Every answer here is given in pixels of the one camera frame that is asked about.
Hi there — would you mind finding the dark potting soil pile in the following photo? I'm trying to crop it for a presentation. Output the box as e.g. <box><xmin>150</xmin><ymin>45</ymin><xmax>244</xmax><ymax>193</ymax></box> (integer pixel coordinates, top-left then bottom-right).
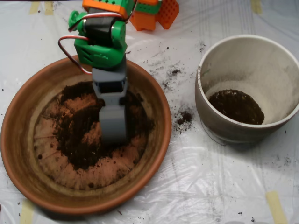
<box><xmin>55</xmin><ymin>81</ymin><xmax>156</xmax><ymax>171</ymax></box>

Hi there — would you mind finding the dark potting soil layer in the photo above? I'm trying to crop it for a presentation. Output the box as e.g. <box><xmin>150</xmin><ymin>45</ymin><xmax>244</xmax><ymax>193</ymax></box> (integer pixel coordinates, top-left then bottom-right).
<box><xmin>208</xmin><ymin>90</ymin><xmax>265</xmax><ymax>126</ymax></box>

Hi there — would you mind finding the orange and green robot base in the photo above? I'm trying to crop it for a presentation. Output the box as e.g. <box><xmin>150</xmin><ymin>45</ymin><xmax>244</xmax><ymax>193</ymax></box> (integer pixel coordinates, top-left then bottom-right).
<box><xmin>129</xmin><ymin>0</ymin><xmax>180</xmax><ymax>31</ymax></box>

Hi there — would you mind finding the small spilled soil clump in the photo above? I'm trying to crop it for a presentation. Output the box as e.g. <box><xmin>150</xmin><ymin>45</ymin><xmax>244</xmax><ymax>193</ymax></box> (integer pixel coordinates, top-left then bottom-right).
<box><xmin>174</xmin><ymin>109</ymin><xmax>194</xmax><ymax>128</ymax></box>

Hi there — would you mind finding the terracotta clay saucer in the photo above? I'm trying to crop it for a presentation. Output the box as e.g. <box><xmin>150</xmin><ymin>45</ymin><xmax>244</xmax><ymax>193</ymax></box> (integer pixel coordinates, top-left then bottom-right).
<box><xmin>0</xmin><ymin>53</ymin><xmax>172</xmax><ymax>215</ymax></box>

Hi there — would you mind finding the white ceramic plant pot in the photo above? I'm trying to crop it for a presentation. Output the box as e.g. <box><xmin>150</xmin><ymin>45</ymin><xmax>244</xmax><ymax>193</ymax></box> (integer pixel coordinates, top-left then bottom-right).
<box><xmin>195</xmin><ymin>34</ymin><xmax>299</xmax><ymax>144</ymax></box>

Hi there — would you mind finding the beige masking tape strip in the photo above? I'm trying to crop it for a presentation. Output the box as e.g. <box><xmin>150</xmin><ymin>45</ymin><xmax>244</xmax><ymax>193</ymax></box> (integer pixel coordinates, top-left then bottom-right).
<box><xmin>29</xmin><ymin>1</ymin><xmax>40</xmax><ymax>14</ymax></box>
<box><xmin>44</xmin><ymin>1</ymin><xmax>54</xmax><ymax>16</ymax></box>
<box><xmin>266</xmin><ymin>190</ymin><xmax>288</xmax><ymax>224</ymax></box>
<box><xmin>20</xmin><ymin>199</ymin><xmax>35</xmax><ymax>224</ymax></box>
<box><xmin>251</xmin><ymin>0</ymin><xmax>262</xmax><ymax>14</ymax></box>

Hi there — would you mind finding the clear plastic cover sheet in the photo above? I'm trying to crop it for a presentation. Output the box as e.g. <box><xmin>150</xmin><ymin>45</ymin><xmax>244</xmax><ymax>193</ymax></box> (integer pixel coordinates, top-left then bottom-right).
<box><xmin>0</xmin><ymin>0</ymin><xmax>299</xmax><ymax>224</ymax></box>

